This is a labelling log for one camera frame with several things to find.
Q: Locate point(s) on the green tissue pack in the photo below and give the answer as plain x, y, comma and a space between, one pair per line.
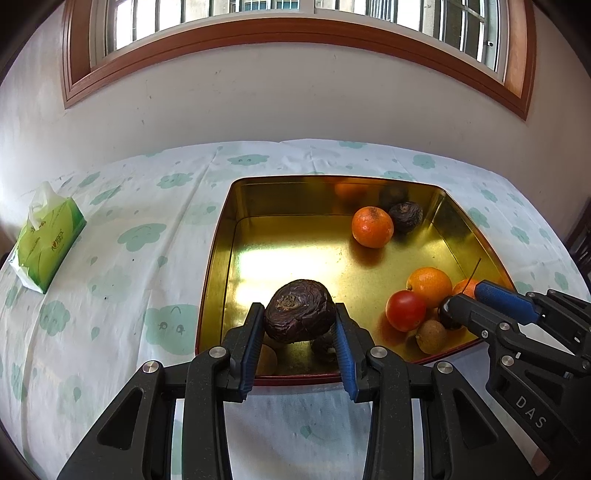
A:
46, 240

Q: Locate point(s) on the red and gold tin box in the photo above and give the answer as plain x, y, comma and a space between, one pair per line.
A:
295, 249

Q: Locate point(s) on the red cherry tomato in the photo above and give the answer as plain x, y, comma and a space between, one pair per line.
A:
405, 310

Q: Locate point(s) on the dark furniture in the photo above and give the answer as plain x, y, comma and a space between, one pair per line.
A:
582, 240

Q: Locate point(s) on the small mandarin orange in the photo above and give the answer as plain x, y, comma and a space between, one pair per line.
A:
372, 226

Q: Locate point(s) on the small dark wrinkled fruit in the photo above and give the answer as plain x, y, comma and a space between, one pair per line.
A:
406, 217

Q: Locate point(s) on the oval orange kumquat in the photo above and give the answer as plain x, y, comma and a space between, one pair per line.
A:
429, 286

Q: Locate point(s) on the brown longan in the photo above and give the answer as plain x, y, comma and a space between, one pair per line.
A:
431, 337

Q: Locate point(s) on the large mandarin orange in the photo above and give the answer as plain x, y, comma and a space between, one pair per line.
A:
464, 290

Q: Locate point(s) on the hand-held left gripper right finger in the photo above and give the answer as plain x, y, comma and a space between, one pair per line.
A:
346, 364

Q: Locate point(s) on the white cloud print tablecloth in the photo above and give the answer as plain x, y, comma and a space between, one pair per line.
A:
138, 277

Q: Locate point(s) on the wooden framed window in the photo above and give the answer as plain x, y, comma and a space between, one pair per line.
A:
74, 69

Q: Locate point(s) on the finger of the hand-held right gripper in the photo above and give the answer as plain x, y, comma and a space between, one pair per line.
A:
471, 316
503, 300

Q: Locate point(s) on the large dark wrinkled fruit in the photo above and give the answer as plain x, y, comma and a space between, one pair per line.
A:
298, 314

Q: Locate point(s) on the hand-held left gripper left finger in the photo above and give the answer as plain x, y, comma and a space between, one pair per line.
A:
247, 360

